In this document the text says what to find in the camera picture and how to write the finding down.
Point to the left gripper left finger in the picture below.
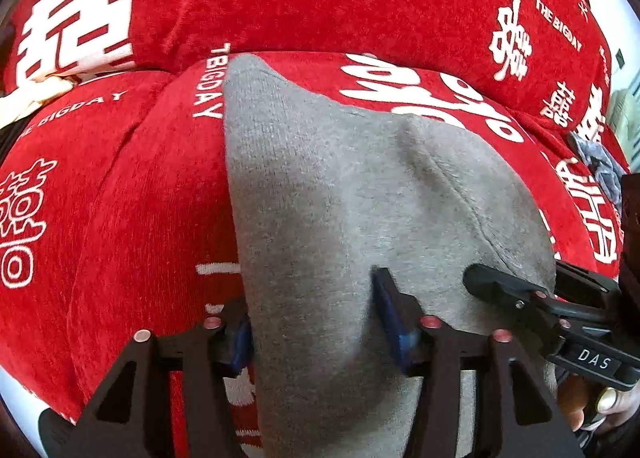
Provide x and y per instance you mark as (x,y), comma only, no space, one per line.
(129,414)

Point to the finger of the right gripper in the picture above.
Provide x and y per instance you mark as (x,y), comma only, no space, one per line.
(529,306)
(577,285)

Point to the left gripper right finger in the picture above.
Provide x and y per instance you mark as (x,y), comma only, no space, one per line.
(515,412)

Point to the grey knit garment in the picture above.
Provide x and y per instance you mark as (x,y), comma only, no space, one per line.
(321,193)

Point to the right hand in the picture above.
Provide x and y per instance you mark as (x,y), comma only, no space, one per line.
(617,407)

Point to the grey blue crumpled cloth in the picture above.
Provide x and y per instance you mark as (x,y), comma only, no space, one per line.
(607,172)

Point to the red wedding quilt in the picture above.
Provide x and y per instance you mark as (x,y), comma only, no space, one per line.
(116,216)

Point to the red folded wedding blanket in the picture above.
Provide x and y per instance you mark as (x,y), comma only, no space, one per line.
(522,53)

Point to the cream cloth item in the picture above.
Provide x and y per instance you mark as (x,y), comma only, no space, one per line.
(30,97)

